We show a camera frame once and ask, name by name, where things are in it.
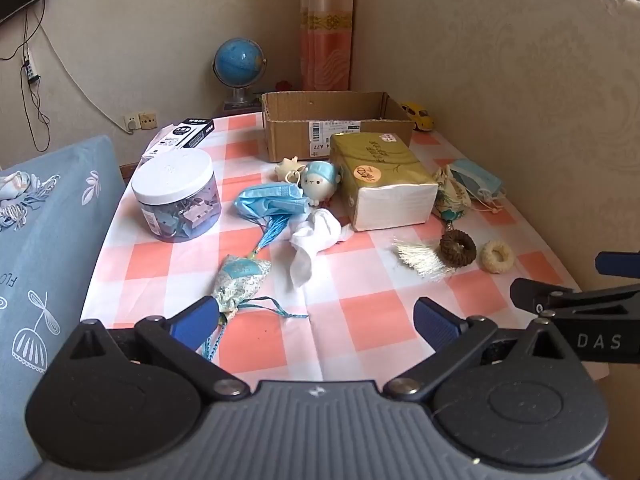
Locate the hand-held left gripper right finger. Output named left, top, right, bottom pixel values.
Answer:
left=382, top=296, right=576, bottom=403

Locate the yellow toy car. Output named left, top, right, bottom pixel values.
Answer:
left=400, top=102, right=435, bottom=132

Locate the clear jar with white lid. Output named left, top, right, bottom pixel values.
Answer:
left=131, top=149, right=222, bottom=244

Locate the cream scrunchie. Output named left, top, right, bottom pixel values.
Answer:
left=480, top=240, right=517, bottom=274

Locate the cream star plush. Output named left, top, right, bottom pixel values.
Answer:
left=275, top=156, right=306, bottom=183

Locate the blue face mask pack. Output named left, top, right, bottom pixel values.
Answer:
left=234, top=182, right=310, bottom=221

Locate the blue sachet with tassel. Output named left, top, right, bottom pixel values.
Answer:
left=202, top=212, right=311, bottom=361

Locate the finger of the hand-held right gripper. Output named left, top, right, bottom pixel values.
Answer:
left=510, top=277, right=640, bottom=317
left=595, top=251, right=640, bottom=277

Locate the brown cardboard box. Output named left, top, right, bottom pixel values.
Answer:
left=261, top=91, right=416, bottom=163

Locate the brown scrunchie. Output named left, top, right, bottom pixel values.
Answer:
left=439, top=230, right=477, bottom=267

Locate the white plush with blue hat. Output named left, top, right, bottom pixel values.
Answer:
left=300, top=160, right=345, bottom=207

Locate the blue printed cushion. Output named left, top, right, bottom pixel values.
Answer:
left=0, top=135, right=127, bottom=480

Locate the blue desk globe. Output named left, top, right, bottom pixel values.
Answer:
left=212, top=37, right=267, bottom=106

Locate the cream sachet with tassel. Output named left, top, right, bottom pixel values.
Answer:
left=391, top=165, right=472, bottom=282

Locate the black and white carton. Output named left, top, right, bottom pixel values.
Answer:
left=139, top=116, right=215, bottom=166

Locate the pink curtain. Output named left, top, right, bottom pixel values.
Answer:
left=299, top=0, right=356, bottom=93

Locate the pink checked tablecloth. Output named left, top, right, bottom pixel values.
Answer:
left=80, top=110, right=608, bottom=381

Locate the gold tissue pack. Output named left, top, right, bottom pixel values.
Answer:
left=329, top=131, right=439, bottom=232

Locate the white cable on wall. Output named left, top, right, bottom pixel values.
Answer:
left=42, top=25, right=135, bottom=134

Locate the black cable on wall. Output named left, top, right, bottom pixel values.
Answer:
left=0, top=7, right=53, bottom=153

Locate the white sock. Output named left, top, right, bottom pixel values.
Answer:
left=289, top=209, right=353, bottom=290

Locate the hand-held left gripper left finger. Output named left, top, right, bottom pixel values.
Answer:
left=67, top=296, right=251, bottom=403

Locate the blue face mask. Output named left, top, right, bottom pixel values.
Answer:
left=448, top=158, right=507, bottom=213

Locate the white power strip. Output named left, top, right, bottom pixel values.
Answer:
left=22, top=49, right=42, bottom=84

